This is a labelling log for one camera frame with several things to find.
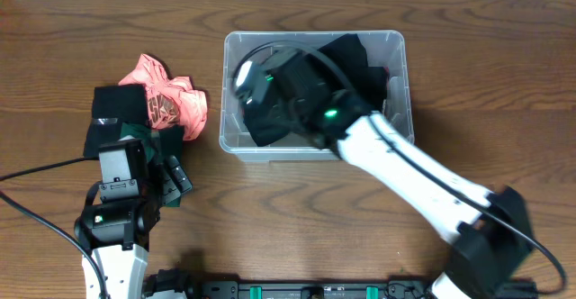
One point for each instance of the dark green garment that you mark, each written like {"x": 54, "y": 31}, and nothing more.
{"x": 158, "y": 144}

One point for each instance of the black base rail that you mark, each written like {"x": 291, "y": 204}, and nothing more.
{"x": 315, "y": 290}

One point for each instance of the black shirt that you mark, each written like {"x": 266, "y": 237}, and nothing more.
{"x": 358, "y": 87}

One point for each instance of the folded black garment with tape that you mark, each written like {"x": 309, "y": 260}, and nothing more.
{"x": 112, "y": 107}

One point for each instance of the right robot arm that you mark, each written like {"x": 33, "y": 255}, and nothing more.
{"x": 489, "y": 233}

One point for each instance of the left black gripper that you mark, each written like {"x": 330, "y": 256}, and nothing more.
{"x": 170, "y": 180}

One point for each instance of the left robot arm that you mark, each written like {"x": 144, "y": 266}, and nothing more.
{"x": 114, "y": 226}

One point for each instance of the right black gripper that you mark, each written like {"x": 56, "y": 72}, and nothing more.
{"x": 283, "y": 117}

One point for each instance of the crumpled coral orange shirt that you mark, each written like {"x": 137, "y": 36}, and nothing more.
{"x": 171, "y": 101}

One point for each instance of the clear plastic storage bin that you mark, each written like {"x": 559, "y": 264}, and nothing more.
{"x": 384, "y": 48}

